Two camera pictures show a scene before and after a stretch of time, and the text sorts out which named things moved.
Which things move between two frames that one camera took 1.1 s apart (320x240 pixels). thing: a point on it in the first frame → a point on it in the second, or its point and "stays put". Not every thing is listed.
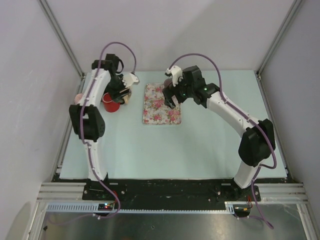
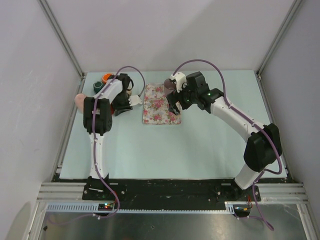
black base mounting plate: [170, 191] stays put
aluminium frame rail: [284, 193] stays put
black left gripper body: [115, 85] → [121, 100]
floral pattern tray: [155, 111] stays put
